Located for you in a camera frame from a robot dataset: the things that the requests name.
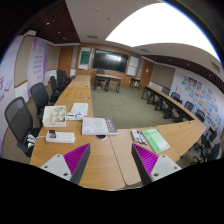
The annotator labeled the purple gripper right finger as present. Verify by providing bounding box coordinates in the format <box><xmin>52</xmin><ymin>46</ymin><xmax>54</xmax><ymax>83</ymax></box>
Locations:
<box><xmin>131</xmin><ymin>144</ymin><xmax>181</xmax><ymax>185</ymax></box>

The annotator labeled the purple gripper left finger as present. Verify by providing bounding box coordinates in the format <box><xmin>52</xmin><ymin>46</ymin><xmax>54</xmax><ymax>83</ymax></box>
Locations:
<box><xmin>41</xmin><ymin>144</ymin><xmax>90</xmax><ymax>184</ymax></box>

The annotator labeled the black charger plug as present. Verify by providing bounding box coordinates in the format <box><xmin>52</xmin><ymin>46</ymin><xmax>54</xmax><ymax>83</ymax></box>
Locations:
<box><xmin>49</xmin><ymin>130</ymin><xmax>56</xmax><ymax>138</ymax></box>

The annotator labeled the green booklet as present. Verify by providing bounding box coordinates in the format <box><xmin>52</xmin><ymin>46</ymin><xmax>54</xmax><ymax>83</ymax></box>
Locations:
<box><xmin>142</xmin><ymin>128</ymin><xmax>170</xmax><ymax>153</ymax></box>

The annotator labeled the white power strip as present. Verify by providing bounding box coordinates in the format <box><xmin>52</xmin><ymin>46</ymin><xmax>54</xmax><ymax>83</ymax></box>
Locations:
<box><xmin>46</xmin><ymin>132</ymin><xmax>75</xmax><ymax>143</ymax></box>

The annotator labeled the white marker pack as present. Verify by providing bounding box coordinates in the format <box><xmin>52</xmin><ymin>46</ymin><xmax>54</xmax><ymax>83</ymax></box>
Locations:
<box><xmin>131</xmin><ymin>129</ymin><xmax>146</xmax><ymax>144</ymax></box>

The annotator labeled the long right wooden table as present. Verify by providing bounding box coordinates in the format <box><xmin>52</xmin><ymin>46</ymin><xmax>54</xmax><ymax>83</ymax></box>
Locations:
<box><xmin>140</xmin><ymin>84</ymin><xmax>208</xmax><ymax>158</ymax></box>

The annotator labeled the white book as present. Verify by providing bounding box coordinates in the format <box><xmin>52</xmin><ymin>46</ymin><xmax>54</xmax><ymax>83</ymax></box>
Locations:
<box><xmin>82</xmin><ymin>117</ymin><xmax>118</xmax><ymax>135</ymax></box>

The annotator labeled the blue white small box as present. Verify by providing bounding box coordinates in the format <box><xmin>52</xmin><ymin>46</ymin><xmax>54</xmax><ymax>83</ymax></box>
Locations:
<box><xmin>66</xmin><ymin>113</ymin><xmax>84</xmax><ymax>120</ymax></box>

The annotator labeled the white storage box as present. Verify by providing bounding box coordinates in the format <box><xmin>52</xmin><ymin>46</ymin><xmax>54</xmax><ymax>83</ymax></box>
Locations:
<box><xmin>42</xmin><ymin>106</ymin><xmax>66</xmax><ymax>127</ymax></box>

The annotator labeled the white paper sheet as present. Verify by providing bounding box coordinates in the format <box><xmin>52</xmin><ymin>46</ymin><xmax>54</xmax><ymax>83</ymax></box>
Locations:
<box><xmin>71</xmin><ymin>103</ymin><xmax>88</xmax><ymax>116</ymax></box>

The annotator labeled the black mesh office chair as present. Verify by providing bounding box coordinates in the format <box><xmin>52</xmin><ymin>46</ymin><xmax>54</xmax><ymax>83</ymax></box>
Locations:
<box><xmin>4</xmin><ymin>97</ymin><xmax>40</xmax><ymax>157</ymax></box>

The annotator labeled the wooden front desk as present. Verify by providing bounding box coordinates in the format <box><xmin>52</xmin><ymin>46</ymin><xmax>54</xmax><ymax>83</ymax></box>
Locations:
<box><xmin>94</xmin><ymin>74</ymin><xmax>122</xmax><ymax>93</ymax></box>

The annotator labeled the right whiteboard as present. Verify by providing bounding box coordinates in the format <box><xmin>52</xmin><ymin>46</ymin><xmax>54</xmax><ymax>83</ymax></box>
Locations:
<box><xmin>127</xmin><ymin>56</ymin><xmax>139</xmax><ymax>76</ymax></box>

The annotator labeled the wooden door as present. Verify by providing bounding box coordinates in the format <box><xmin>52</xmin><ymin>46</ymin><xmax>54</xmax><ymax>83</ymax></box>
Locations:
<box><xmin>58</xmin><ymin>46</ymin><xmax>74</xmax><ymax>75</ymax></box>

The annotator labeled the large black wall display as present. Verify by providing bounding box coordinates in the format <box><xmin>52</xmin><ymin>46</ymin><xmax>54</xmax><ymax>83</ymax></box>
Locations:
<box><xmin>93</xmin><ymin>49</ymin><xmax>128</xmax><ymax>73</ymax></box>

